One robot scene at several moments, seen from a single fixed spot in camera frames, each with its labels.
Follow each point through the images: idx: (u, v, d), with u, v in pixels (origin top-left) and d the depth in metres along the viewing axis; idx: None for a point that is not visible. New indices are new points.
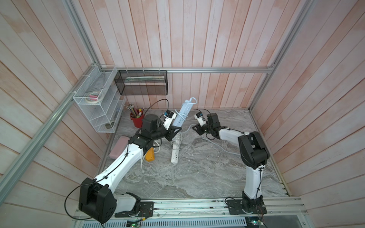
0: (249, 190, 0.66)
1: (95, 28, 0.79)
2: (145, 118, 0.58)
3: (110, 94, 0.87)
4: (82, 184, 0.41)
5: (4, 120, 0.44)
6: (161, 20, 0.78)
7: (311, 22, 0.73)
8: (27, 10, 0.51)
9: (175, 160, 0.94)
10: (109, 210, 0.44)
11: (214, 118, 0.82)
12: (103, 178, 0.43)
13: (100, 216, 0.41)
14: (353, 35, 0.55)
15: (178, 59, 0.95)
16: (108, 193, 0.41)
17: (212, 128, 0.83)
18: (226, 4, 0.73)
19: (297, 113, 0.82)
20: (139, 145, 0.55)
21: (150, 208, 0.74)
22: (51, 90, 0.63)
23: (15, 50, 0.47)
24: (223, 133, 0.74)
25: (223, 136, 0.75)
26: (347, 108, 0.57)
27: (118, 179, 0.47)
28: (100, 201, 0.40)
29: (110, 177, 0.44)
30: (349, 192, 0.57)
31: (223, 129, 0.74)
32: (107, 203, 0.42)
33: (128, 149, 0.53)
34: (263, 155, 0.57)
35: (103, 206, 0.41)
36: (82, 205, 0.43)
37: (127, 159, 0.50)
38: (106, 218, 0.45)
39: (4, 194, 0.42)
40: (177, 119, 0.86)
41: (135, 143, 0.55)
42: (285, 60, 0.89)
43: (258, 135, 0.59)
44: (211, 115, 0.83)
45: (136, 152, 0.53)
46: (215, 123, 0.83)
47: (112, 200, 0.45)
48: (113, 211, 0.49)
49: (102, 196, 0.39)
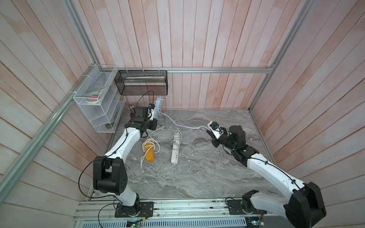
0: (260, 205, 0.62)
1: (95, 28, 0.79)
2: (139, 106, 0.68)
3: (110, 94, 0.87)
4: (94, 161, 0.45)
5: (4, 120, 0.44)
6: (161, 20, 0.78)
7: (311, 22, 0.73)
8: (26, 10, 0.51)
9: (175, 160, 0.93)
10: (123, 182, 0.49)
11: (241, 138, 0.61)
12: (112, 153, 0.48)
13: (117, 187, 0.46)
14: (353, 35, 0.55)
15: (178, 59, 0.95)
16: (121, 163, 0.46)
17: (235, 150, 0.63)
18: (226, 3, 0.73)
19: (297, 113, 0.82)
20: (136, 127, 0.61)
21: (150, 208, 0.74)
22: (51, 90, 0.63)
23: (15, 49, 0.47)
24: (256, 165, 0.55)
25: (253, 166, 0.57)
26: (347, 109, 0.58)
27: (125, 153, 0.52)
28: (115, 172, 0.45)
29: (118, 152, 0.49)
30: (349, 192, 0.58)
31: (254, 159, 0.56)
32: (121, 173, 0.47)
33: (127, 131, 0.58)
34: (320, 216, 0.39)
35: (119, 176, 0.46)
36: (97, 183, 0.46)
37: (129, 138, 0.55)
38: (122, 189, 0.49)
39: (4, 194, 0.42)
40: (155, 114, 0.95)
41: (131, 126, 0.61)
42: (285, 60, 0.89)
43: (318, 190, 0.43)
44: (238, 133, 0.60)
45: (135, 132, 0.59)
46: (240, 143, 0.63)
47: (124, 172, 0.50)
48: (126, 184, 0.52)
49: (117, 166, 0.44)
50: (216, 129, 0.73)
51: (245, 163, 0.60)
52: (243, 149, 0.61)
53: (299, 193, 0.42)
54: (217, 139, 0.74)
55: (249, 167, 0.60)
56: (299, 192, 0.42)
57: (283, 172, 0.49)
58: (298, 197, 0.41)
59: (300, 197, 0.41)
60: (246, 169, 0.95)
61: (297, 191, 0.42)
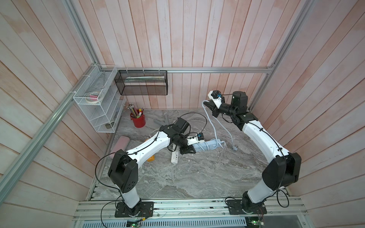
0: (255, 195, 0.63)
1: (95, 28, 0.79)
2: (181, 118, 0.67)
3: (110, 94, 0.87)
4: (116, 153, 0.47)
5: (4, 120, 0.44)
6: (161, 20, 0.78)
7: (311, 22, 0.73)
8: (27, 10, 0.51)
9: (175, 160, 0.94)
10: (131, 183, 0.49)
11: (242, 102, 0.61)
12: (133, 153, 0.48)
13: (123, 186, 0.46)
14: (352, 35, 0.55)
15: (178, 59, 0.95)
16: (135, 166, 0.46)
17: (235, 114, 0.63)
18: (226, 3, 0.73)
19: (297, 113, 0.82)
20: (168, 134, 0.59)
21: (150, 208, 0.74)
22: (51, 90, 0.63)
23: (15, 50, 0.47)
24: (251, 130, 0.57)
25: (249, 131, 0.58)
26: (347, 108, 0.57)
27: (145, 157, 0.52)
28: (126, 172, 0.45)
29: (139, 154, 0.49)
30: (349, 192, 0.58)
31: (251, 125, 0.57)
32: (132, 175, 0.47)
33: (158, 135, 0.57)
34: (290, 181, 0.48)
35: (128, 177, 0.46)
36: (110, 173, 0.49)
37: (156, 143, 0.54)
38: (128, 190, 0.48)
39: (3, 194, 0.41)
40: (200, 144, 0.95)
41: (165, 131, 0.60)
42: (285, 60, 0.89)
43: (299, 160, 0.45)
44: (240, 97, 0.60)
45: (165, 140, 0.57)
46: (241, 108, 0.63)
47: (136, 175, 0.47)
48: (134, 185, 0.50)
49: (130, 168, 0.44)
50: (219, 98, 0.71)
51: (242, 127, 0.60)
52: (243, 114, 0.62)
53: (280, 158, 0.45)
54: (218, 108, 0.71)
55: (243, 130, 0.61)
56: (280, 157, 0.46)
57: (273, 140, 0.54)
58: (279, 162, 0.45)
59: (280, 162, 0.45)
60: (246, 169, 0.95)
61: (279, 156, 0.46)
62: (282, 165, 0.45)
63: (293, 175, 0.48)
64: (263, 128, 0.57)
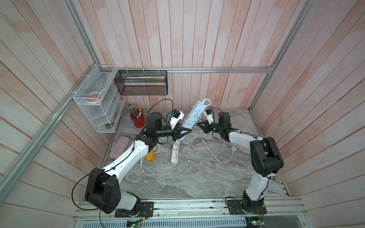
0: (253, 192, 0.64)
1: (95, 27, 0.78)
2: (148, 117, 0.59)
3: (110, 94, 0.87)
4: (91, 173, 0.43)
5: (4, 120, 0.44)
6: (161, 20, 0.78)
7: (311, 22, 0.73)
8: (26, 10, 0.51)
9: (175, 160, 0.94)
10: (114, 201, 0.46)
11: (225, 120, 0.77)
12: (110, 169, 0.45)
13: (105, 206, 0.42)
14: (352, 35, 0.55)
15: (178, 59, 0.95)
16: (115, 182, 0.42)
17: (222, 130, 0.79)
18: (226, 3, 0.73)
19: (297, 114, 0.82)
20: (145, 142, 0.57)
21: (150, 208, 0.74)
22: (51, 90, 0.63)
23: (15, 50, 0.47)
24: (234, 136, 0.70)
25: (232, 138, 0.71)
26: (347, 108, 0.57)
27: (124, 171, 0.49)
28: (106, 190, 0.41)
29: (117, 168, 0.46)
30: (349, 192, 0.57)
31: (234, 132, 0.71)
32: (114, 193, 0.44)
33: (135, 144, 0.55)
34: (275, 163, 0.52)
35: (109, 196, 0.42)
36: (88, 195, 0.44)
37: (134, 154, 0.52)
38: (111, 209, 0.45)
39: (4, 194, 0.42)
40: (188, 121, 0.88)
41: (141, 139, 0.58)
42: (285, 60, 0.89)
43: (273, 142, 0.55)
44: (223, 116, 0.78)
45: (143, 148, 0.56)
46: (226, 124, 0.79)
47: (118, 191, 0.46)
48: (118, 203, 0.53)
49: (110, 185, 0.41)
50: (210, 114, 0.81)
51: (229, 139, 0.74)
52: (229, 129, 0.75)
53: (255, 140, 0.55)
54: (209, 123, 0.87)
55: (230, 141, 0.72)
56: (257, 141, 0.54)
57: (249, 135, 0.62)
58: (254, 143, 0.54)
59: (255, 143, 0.54)
60: (246, 169, 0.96)
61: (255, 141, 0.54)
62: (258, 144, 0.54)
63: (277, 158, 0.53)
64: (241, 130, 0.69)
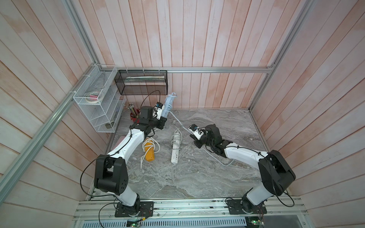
0: (255, 198, 0.63)
1: (95, 27, 0.78)
2: (144, 107, 0.67)
3: (110, 94, 0.87)
4: (97, 159, 0.46)
5: (4, 120, 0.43)
6: (161, 20, 0.78)
7: (311, 22, 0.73)
8: (27, 10, 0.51)
9: (175, 160, 0.94)
10: (123, 183, 0.49)
11: (216, 133, 0.69)
12: (115, 153, 0.49)
13: (117, 187, 0.45)
14: (352, 35, 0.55)
15: (178, 59, 0.94)
16: (122, 163, 0.46)
17: (214, 145, 0.71)
18: (226, 3, 0.73)
19: (297, 113, 0.83)
20: (140, 129, 0.61)
21: (150, 208, 0.75)
22: (51, 90, 0.62)
23: (15, 50, 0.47)
24: (231, 152, 0.63)
25: (229, 154, 0.64)
26: (347, 108, 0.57)
27: (128, 154, 0.53)
28: (116, 170, 0.45)
29: (121, 152, 0.49)
30: (349, 192, 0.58)
31: (230, 147, 0.64)
32: (122, 173, 0.47)
33: (131, 132, 0.59)
34: (289, 180, 0.48)
35: (120, 176, 0.46)
36: (98, 181, 0.47)
37: (132, 139, 0.56)
38: (122, 190, 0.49)
39: (4, 193, 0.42)
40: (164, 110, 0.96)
41: (136, 127, 0.62)
42: (285, 60, 0.89)
43: (280, 156, 0.49)
44: (212, 130, 0.69)
45: (139, 134, 0.60)
46: (217, 138, 0.71)
47: (125, 173, 0.49)
48: (126, 185, 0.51)
49: (119, 165, 0.45)
50: (196, 130, 0.83)
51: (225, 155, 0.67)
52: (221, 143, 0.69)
53: (264, 160, 0.48)
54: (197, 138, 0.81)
55: (226, 156, 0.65)
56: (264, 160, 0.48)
57: (251, 149, 0.56)
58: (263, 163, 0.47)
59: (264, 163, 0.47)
60: (246, 169, 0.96)
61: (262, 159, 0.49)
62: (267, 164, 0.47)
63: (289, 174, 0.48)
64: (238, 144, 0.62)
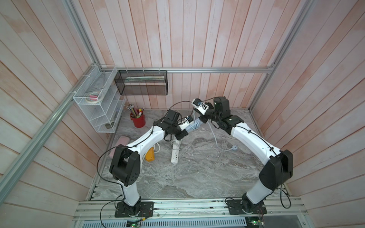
0: (254, 196, 0.63)
1: (95, 28, 0.79)
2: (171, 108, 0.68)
3: (110, 94, 0.87)
4: (116, 147, 0.49)
5: (4, 120, 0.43)
6: (161, 20, 0.78)
7: (311, 22, 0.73)
8: (27, 10, 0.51)
9: (175, 160, 0.94)
10: (134, 175, 0.52)
11: (224, 107, 0.61)
12: (133, 146, 0.51)
13: (127, 178, 0.48)
14: (352, 35, 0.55)
15: (178, 59, 0.95)
16: (138, 157, 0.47)
17: (220, 119, 0.63)
18: (226, 3, 0.73)
19: (297, 113, 0.83)
20: (162, 128, 0.62)
21: (150, 208, 0.74)
22: (51, 90, 0.62)
23: (15, 50, 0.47)
24: (240, 134, 0.56)
25: (236, 134, 0.58)
26: (347, 108, 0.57)
27: (144, 149, 0.55)
28: (130, 163, 0.47)
29: (139, 146, 0.51)
30: (349, 192, 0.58)
31: (239, 128, 0.57)
32: (135, 167, 0.50)
33: (153, 128, 0.61)
34: (286, 178, 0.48)
35: (132, 169, 0.48)
36: (112, 168, 0.50)
37: (152, 136, 0.58)
38: (131, 182, 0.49)
39: (4, 194, 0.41)
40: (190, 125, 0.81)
41: (159, 125, 0.63)
42: (285, 60, 0.89)
43: (291, 157, 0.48)
44: (221, 102, 0.60)
45: (160, 132, 0.61)
46: (225, 112, 0.64)
47: (138, 166, 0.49)
48: (136, 179, 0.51)
49: (133, 159, 0.47)
50: (201, 105, 0.73)
51: (231, 131, 0.60)
52: (228, 118, 0.61)
53: (275, 159, 0.45)
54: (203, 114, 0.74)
55: (232, 135, 0.60)
56: (274, 158, 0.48)
57: (264, 141, 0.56)
58: (274, 163, 0.45)
59: (275, 163, 0.45)
60: (246, 169, 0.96)
61: (273, 157, 0.46)
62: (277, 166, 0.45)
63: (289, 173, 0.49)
64: (251, 129, 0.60)
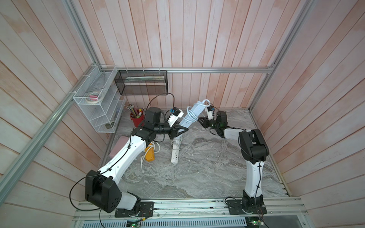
0: (249, 187, 0.66)
1: (95, 28, 0.79)
2: (149, 109, 0.59)
3: (110, 94, 0.87)
4: (88, 175, 0.42)
5: (4, 120, 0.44)
6: (161, 20, 0.78)
7: (311, 22, 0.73)
8: (27, 10, 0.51)
9: (175, 160, 0.94)
10: (114, 201, 0.46)
11: (223, 118, 0.85)
12: (107, 170, 0.44)
13: (106, 206, 0.42)
14: (353, 35, 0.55)
15: (178, 59, 0.95)
16: (112, 184, 0.42)
17: (218, 127, 0.87)
18: (226, 4, 0.73)
19: (297, 114, 0.82)
20: (141, 137, 0.54)
21: (150, 208, 0.74)
22: (51, 90, 0.63)
23: (15, 50, 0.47)
24: (227, 132, 0.78)
25: (227, 134, 0.79)
26: (347, 108, 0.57)
27: (121, 170, 0.48)
28: (104, 192, 0.40)
29: (113, 169, 0.44)
30: (349, 193, 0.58)
31: (227, 128, 0.78)
32: (112, 194, 0.43)
33: (130, 141, 0.52)
34: (261, 151, 0.59)
35: (108, 197, 0.42)
36: (88, 196, 0.44)
37: (130, 151, 0.50)
38: (113, 207, 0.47)
39: (3, 194, 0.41)
40: (186, 119, 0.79)
41: (138, 134, 0.55)
42: (285, 60, 0.89)
43: (259, 132, 0.62)
44: (220, 115, 0.84)
45: (139, 145, 0.53)
46: (223, 122, 0.86)
47: (117, 191, 0.45)
48: (119, 201, 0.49)
49: (107, 187, 0.40)
50: (211, 110, 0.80)
51: (224, 135, 0.81)
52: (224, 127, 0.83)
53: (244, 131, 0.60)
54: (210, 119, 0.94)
55: (225, 137, 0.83)
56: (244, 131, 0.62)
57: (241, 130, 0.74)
58: (242, 133, 0.62)
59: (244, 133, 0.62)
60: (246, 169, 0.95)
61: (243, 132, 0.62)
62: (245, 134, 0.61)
63: (262, 146, 0.60)
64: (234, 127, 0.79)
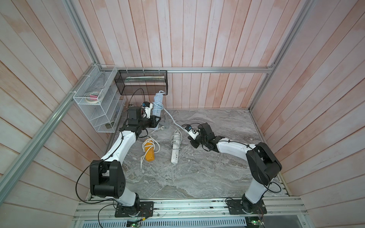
0: (253, 194, 0.63)
1: (95, 28, 0.79)
2: (130, 108, 0.66)
3: (110, 94, 0.87)
4: (91, 165, 0.44)
5: (4, 120, 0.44)
6: (161, 20, 0.78)
7: (311, 22, 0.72)
8: (27, 11, 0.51)
9: (175, 160, 0.94)
10: (121, 185, 0.49)
11: (207, 130, 0.74)
12: (109, 156, 0.48)
13: (115, 190, 0.45)
14: (353, 35, 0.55)
15: (178, 59, 0.95)
16: (118, 165, 0.46)
17: (207, 140, 0.75)
18: (226, 4, 0.73)
19: (297, 113, 0.83)
20: (131, 130, 0.61)
21: (150, 208, 0.74)
22: (51, 90, 0.62)
23: (16, 50, 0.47)
24: (223, 146, 0.65)
25: (222, 148, 0.66)
26: (347, 108, 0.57)
27: (122, 156, 0.53)
28: (113, 174, 0.44)
29: (115, 155, 0.48)
30: (349, 192, 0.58)
31: (221, 141, 0.67)
32: (119, 176, 0.46)
33: (122, 134, 0.58)
34: (275, 169, 0.50)
35: (117, 178, 0.45)
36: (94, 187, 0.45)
37: (125, 140, 0.56)
38: (120, 193, 0.49)
39: (3, 194, 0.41)
40: (155, 109, 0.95)
41: (127, 129, 0.61)
42: (284, 60, 0.89)
43: (266, 147, 0.52)
44: (203, 127, 0.74)
45: (131, 135, 0.60)
46: (209, 134, 0.75)
47: (122, 174, 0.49)
48: (123, 188, 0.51)
49: (115, 167, 0.44)
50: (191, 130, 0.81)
51: (217, 149, 0.70)
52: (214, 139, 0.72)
53: (251, 151, 0.51)
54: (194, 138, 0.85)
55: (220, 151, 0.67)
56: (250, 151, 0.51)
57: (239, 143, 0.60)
58: (250, 154, 0.50)
59: (252, 154, 0.50)
60: (246, 169, 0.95)
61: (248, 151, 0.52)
62: (254, 155, 0.50)
63: (274, 164, 0.51)
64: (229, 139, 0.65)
